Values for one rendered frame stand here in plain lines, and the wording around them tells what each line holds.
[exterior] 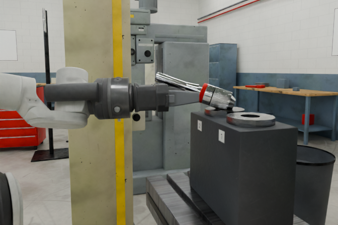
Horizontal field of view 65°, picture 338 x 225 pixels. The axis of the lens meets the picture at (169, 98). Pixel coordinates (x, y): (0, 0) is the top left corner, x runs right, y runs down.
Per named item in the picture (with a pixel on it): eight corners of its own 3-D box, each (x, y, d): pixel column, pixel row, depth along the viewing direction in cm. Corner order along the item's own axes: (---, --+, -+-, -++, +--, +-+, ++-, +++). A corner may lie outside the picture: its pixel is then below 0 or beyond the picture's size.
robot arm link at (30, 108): (79, 130, 58) (10, 126, 50) (80, 91, 61) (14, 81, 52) (92, 124, 54) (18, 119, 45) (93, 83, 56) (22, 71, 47)
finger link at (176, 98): (198, 104, 53) (168, 106, 53) (198, 89, 53) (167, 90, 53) (200, 105, 52) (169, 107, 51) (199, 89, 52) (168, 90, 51)
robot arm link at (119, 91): (168, 75, 51) (105, 77, 50) (169, 124, 52) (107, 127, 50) (162, 75, 63) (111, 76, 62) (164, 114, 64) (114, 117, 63)
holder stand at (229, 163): (236, 238, 45) (239, 123, 43) (188, 185, 66) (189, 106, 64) (293, 226, 49) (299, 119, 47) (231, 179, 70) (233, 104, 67)
